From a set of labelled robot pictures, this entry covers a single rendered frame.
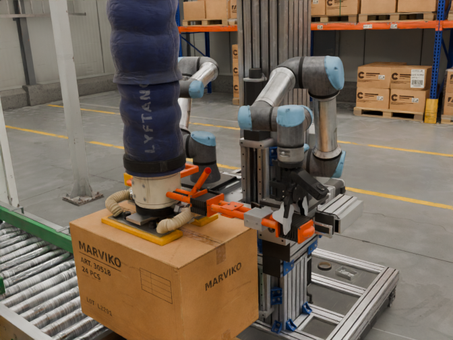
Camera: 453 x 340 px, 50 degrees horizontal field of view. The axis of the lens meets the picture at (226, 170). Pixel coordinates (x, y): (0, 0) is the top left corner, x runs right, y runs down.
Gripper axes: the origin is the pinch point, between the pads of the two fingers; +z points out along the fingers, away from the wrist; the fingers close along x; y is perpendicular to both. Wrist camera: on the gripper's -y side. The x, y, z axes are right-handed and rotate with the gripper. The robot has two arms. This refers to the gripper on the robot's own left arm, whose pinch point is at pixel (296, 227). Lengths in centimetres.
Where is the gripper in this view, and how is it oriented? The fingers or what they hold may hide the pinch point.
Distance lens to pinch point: 144.9
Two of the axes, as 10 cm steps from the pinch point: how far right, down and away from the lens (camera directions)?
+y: -7.7, -1.6, 6.2
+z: 0.4, 9.6, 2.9
